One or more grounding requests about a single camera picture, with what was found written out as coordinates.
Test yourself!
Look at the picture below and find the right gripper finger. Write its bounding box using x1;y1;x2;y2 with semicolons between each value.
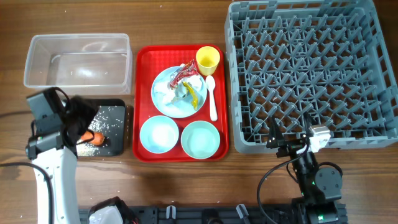
269;117;284;141
303;112;316;137

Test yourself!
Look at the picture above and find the white rice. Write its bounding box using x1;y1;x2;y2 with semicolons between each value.
76;106;125;156

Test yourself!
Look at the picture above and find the orange carrot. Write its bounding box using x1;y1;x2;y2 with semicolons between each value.
80;131;105;146

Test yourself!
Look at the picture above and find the teal green bowl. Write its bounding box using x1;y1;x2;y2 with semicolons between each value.
180;121;221;160

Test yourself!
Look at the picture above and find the light blue bowl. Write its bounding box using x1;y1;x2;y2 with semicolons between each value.
139;115;179;154

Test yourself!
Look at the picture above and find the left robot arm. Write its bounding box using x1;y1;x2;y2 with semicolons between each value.
26;93;99;223

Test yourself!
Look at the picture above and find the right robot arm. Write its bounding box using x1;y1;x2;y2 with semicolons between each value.
257;112;346;223

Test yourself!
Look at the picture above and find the grey dishwasher rack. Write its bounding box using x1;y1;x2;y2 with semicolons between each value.
224;1;397;154

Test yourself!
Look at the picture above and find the black plastic tray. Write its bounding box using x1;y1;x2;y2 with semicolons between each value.
74;98;127;157

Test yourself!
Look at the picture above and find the clear plastic bin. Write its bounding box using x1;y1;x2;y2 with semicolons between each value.
24;33;133;95

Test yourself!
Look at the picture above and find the white plastic spoon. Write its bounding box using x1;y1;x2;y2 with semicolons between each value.
205;75;218;121

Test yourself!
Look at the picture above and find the yellow wrapper strip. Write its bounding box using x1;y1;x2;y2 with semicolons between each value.
183;82;198;110

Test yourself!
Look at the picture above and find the red serving tray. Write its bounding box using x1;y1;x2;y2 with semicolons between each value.
132;44;229;163

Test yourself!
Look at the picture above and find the crumpled white tissue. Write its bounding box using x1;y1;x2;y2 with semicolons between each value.
152;64;203;105

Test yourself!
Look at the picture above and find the large light blue plate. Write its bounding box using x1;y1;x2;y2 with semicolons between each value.
151;64;207;118

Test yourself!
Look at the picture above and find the yellow plastic cup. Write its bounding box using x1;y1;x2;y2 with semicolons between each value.
195;46;221;76

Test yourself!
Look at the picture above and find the red foil wrapper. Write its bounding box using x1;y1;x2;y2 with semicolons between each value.
169;59;199;89

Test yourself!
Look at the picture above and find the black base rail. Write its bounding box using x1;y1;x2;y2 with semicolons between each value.
79;204;348;224

